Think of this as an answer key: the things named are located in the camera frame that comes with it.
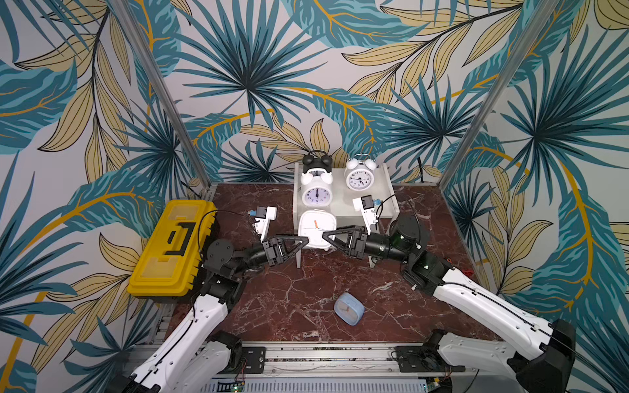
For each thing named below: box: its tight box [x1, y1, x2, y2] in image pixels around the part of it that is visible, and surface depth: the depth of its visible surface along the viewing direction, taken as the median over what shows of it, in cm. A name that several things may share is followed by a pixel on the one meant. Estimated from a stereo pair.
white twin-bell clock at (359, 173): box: [343, 153, 377, 192], surface depth 70 cm
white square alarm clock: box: [298, 209, 337, 249], surface depth 59 cm
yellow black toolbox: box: [126, 199, 218, 300], surface depth 78 cm
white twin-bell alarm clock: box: [300, 168, 334, 208], surface depth 65 cm
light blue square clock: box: [334, 292, 366, 326], surface depth 80 cm
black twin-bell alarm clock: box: [302, 149, 334, 174], surface depth 70 cm
